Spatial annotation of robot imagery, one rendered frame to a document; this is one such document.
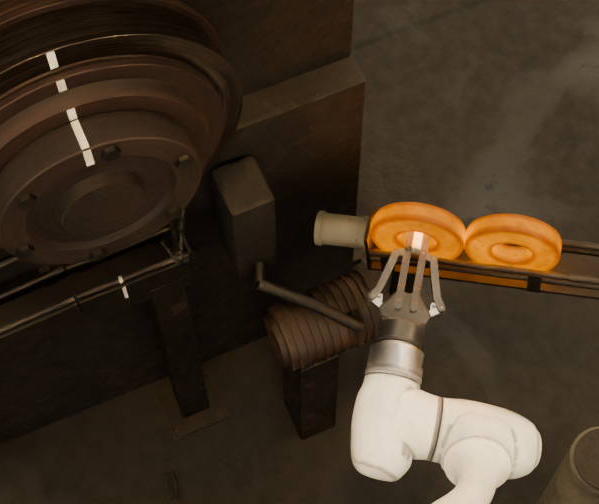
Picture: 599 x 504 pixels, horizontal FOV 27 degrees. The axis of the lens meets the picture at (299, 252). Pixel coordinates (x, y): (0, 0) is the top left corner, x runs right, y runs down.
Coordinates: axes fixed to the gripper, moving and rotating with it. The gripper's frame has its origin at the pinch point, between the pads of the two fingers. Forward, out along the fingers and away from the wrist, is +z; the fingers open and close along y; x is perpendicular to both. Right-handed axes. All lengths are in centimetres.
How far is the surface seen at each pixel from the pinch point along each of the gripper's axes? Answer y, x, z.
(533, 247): 18.5, 4.6, -1.1
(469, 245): 8.5, 1.6, -1.4
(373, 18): -21, -79, 89
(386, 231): -5.3, 1.4, -1.4
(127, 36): -38, 62, -8
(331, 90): -17.7, 14.7, 15.6
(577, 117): 32, -77, 70
